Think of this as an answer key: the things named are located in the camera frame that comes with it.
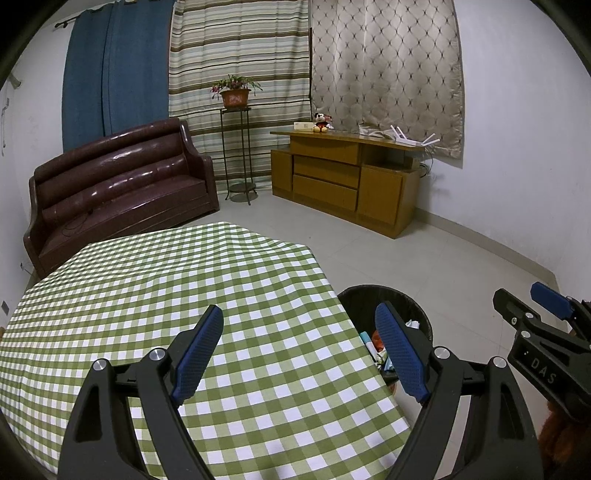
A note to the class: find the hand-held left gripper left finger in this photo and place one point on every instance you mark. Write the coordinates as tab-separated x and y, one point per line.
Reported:
196	355

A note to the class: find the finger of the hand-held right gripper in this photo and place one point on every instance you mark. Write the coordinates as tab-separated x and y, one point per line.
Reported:
549	300
549	369

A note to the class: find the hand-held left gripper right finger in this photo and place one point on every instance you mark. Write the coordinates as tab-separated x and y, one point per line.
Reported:
401	353

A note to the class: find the small orange plastic bag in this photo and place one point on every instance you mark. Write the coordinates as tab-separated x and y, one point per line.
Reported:
378	342

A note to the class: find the light blue tube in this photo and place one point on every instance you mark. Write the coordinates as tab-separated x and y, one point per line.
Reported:
367	344

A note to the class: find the black trash bin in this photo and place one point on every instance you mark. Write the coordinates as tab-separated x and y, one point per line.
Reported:
369	300

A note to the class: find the person's right forearm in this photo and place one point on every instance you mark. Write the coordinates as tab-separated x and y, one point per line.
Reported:
561	434

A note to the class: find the green checkered tablecloth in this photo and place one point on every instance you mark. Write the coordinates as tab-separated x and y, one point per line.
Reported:
161	277

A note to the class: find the wooden cabinet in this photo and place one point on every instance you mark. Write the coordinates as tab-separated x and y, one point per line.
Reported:
383	198

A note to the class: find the black metal plant stand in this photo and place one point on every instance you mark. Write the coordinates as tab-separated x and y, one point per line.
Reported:
242	188

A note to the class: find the brown leather sofa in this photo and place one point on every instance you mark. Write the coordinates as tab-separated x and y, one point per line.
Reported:
115	194

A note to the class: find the white router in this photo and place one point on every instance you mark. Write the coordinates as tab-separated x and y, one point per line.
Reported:
408	141

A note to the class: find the clear plastic bag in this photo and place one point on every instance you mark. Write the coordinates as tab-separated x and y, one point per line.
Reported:
371	131

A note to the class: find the mouse plush toy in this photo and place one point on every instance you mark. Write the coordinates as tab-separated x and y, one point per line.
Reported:
322	123

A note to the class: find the white box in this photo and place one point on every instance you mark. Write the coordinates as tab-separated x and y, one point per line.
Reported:
304	126

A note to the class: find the potted plant orange pot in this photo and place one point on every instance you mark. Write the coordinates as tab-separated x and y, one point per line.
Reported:
235	98

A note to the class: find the beige diamond pattern curtain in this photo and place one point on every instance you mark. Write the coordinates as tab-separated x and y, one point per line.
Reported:
383	60

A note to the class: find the blue curtain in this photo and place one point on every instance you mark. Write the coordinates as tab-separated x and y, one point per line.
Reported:
115	69

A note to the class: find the striped curtain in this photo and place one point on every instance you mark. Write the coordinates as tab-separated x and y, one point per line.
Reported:
240	41

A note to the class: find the dark curtain rod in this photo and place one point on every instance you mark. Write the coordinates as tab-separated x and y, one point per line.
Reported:
69	20

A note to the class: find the wall socket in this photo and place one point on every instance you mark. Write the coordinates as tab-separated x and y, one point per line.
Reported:
3	308

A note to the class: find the grey wall bracket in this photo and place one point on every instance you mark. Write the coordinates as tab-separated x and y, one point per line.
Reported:
15	82

